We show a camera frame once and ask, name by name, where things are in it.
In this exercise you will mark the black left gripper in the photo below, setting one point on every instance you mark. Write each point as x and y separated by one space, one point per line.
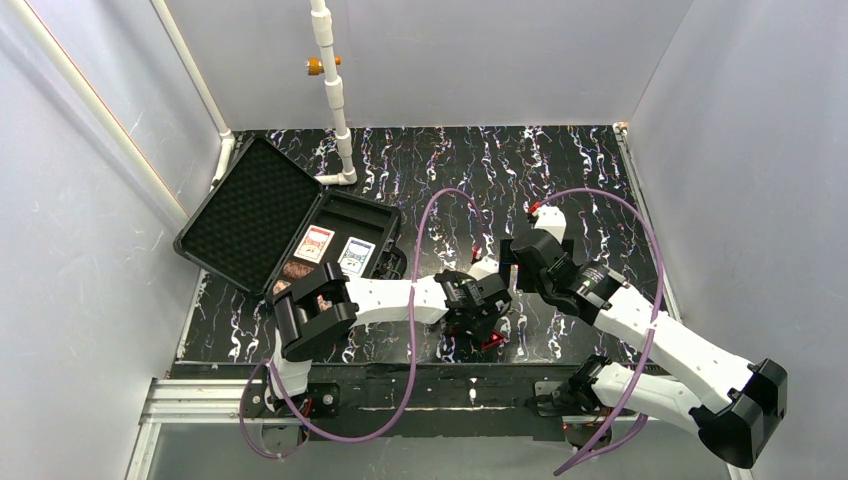
473 318

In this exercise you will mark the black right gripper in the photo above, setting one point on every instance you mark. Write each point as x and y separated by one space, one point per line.
523 266

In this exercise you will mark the red triangular button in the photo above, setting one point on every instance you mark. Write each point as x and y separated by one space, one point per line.
494 340

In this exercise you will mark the orange black poker chip stack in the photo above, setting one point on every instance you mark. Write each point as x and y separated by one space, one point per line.
296 270

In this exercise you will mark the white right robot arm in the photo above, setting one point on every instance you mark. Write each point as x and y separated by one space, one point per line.
733 405

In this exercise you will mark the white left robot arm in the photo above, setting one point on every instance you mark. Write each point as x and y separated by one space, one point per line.
324 304

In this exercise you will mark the black poker set case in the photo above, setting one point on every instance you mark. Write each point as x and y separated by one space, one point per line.
249 225

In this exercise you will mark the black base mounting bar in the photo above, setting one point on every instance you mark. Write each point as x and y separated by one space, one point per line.
447 400

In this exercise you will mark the blue playing card deck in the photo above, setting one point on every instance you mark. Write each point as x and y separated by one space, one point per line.
355 256

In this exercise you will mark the red playing card deck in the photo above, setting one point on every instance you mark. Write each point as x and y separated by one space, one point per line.
314 244

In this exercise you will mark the orange blue chip row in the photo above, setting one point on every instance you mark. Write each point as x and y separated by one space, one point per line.
279 286

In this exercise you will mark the orange valve knob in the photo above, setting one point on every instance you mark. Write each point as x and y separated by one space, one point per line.
315 66

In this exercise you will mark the white corner pipe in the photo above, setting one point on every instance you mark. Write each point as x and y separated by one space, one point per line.
226 136

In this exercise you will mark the white PVC pipe stand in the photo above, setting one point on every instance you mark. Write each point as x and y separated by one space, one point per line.
321 18

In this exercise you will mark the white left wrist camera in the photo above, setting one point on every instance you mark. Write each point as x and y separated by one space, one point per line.
482 266

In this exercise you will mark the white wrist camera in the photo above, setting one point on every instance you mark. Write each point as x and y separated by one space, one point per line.
549 219
482 266

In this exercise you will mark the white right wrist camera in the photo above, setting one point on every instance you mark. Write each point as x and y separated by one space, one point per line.
549 219

